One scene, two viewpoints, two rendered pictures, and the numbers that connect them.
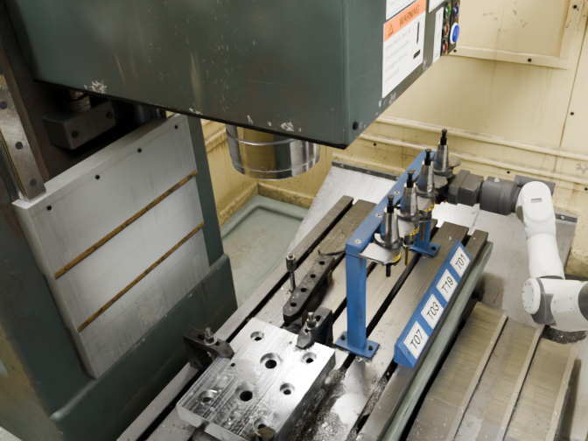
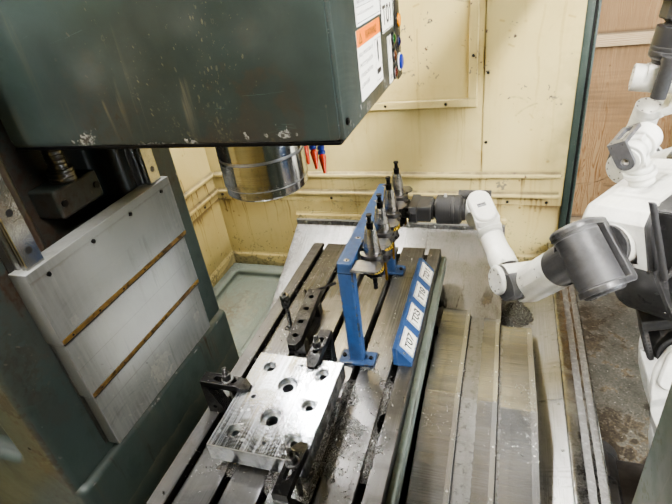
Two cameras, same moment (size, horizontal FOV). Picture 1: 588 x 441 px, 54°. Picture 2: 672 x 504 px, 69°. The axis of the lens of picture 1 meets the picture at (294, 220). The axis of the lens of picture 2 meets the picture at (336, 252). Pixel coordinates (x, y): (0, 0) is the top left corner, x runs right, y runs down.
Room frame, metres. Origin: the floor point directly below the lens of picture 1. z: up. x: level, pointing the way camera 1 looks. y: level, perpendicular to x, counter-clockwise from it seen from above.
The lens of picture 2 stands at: (0.03, 0.10, 1.86)
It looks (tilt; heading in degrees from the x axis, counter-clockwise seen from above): 31 degrees down; 348
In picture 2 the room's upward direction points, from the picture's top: 8 degrees counter-clockwise
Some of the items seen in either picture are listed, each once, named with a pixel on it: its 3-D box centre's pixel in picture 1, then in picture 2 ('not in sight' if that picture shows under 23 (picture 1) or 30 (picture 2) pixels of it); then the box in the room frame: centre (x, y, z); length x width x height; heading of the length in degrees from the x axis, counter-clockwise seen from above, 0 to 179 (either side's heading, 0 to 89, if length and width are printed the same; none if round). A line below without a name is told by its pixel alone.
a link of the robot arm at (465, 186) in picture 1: (477, 190); (431, 208); (1.23, -0.47, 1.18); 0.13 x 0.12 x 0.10; 146
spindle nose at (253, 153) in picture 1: (273, 127); (262, 155); (0.91, 0.02, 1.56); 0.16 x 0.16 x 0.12
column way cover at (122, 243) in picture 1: (135, 243); (138, 305); (1.15, 0.39, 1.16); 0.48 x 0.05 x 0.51; 146
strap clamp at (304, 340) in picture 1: (313, 334); (320, 355); (0.98, -0.02, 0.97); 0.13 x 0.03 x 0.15; 146
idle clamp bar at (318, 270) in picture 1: (309, 291); (305, 323); (1.18, -0.02, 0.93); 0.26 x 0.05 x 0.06; 151
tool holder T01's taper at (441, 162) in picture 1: (442, 154); (397, 183); (1.29, -0.39, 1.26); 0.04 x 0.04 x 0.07
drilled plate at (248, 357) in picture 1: (259, 383); (281, 407); (0.85, 0.11, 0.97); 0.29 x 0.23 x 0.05; 146
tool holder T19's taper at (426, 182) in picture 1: (426, 175); (389, 199); (1.20, -0.33, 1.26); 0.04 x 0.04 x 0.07
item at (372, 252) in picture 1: (379, 254); (367, 267); (0.97, -0.18, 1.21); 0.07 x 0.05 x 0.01; 56
